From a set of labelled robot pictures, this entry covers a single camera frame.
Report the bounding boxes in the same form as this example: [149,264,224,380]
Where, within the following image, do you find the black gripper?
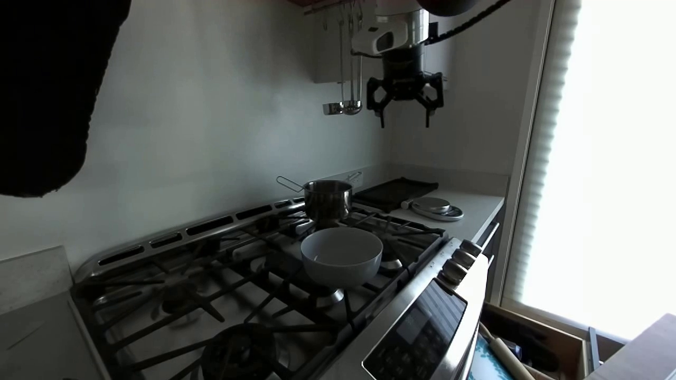
[363,44,447,131]

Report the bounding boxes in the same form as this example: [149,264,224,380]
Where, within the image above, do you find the steel cooking spoon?
[350,12,367,114]

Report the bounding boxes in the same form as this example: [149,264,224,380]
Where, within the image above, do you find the steel slotted spoon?
[340,16,366,115]

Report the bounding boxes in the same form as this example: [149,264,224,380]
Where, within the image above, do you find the black rectangular tray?
[353,176,442,213]

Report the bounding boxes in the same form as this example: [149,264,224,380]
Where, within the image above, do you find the dark steel saucepan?
[275,168,366,228]

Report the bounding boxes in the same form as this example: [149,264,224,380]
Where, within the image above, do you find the white window blinds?
[504,0,587,306]

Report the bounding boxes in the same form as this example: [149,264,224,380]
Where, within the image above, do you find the white ceramic bowl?
[298,226,387,292]

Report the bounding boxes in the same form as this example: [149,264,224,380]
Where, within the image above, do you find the dark grey base cabinet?
[480,221,506,300]

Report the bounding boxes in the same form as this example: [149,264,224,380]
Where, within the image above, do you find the stainless gas stove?
[67,184,495,380]

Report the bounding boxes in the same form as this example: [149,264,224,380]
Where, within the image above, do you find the cream cylinder roll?
[483,328,535,380]

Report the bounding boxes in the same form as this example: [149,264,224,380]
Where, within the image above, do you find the wooden box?
[478,302,596,380]

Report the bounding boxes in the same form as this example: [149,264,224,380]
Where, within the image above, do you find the dark blurred foreground object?
[0,0,133,201]

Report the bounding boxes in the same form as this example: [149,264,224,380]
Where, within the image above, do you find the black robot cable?
[426,0,514,43]

